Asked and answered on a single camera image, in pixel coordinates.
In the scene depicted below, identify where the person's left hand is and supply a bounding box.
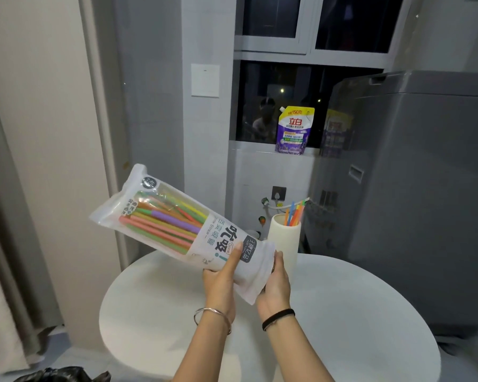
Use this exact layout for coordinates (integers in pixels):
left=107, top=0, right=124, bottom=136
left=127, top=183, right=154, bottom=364
left=202, top=251, right=244, bottom=315

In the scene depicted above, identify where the purple detergent pouch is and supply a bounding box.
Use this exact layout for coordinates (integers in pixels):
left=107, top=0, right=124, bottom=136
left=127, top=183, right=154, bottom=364
left=274, top=106, right=315, bottom=156

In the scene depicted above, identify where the person's right forearm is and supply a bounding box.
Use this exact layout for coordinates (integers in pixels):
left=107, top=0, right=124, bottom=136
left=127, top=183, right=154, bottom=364
left=262, top=311, right=336, bottom=382

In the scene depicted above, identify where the black hair tie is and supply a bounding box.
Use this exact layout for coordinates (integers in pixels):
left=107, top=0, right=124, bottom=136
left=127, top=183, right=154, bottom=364
left=262, top=309, right=296, bottom=332

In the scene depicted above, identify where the white water hose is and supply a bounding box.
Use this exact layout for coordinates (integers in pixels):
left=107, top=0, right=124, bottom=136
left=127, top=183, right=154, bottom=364
left=278, top=197, right=310, bottom=211

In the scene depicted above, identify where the clear plastic straw packet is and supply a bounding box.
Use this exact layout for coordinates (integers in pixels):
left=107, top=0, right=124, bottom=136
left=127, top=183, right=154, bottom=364
left=89, top=163, right=276, bottom=306

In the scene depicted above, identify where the white wall switch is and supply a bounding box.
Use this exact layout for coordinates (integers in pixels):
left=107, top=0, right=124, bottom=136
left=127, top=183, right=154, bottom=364
left=190, top=63, right=221, bottom=98

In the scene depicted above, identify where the bundle of colourful straws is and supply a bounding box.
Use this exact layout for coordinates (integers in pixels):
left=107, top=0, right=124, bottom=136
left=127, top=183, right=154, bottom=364
left=119, top=190, right=210, bottom=256

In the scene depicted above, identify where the person's left forearm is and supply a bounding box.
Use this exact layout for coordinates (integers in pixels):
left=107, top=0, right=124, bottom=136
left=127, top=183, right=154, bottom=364
left=170, top=310, right=235, bottom=382

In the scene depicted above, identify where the person's right hand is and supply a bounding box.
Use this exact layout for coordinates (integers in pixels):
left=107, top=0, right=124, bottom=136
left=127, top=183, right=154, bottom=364
left=256, top=250, right=292, bottom=321

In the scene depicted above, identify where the grey washing machine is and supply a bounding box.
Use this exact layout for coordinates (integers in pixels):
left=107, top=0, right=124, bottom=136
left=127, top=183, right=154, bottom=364
left=302, top=70, right=478, bottom=339

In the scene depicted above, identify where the white cylindrical cup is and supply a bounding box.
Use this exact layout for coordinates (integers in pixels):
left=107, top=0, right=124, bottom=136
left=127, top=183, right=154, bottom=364
left=266, top=212, right=302, bottom=286

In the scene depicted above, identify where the beige curtain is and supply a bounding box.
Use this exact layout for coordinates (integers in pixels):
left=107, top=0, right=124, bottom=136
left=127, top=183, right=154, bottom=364
left=0, top=69, right=65, bottom=375

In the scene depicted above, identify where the white-framed window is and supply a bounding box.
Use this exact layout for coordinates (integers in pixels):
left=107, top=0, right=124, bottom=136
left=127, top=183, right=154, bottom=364
left=233, top=0, right=408, bottom=151

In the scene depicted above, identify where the black plastic bag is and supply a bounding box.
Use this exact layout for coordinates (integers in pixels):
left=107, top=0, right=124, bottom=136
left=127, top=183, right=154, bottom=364
left=21, top=366, right=113, bottom=382

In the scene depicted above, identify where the silver bracelet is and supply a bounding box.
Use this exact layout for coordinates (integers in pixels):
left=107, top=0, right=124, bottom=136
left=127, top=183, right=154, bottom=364
left=194, top=307, right=232, bottom=335

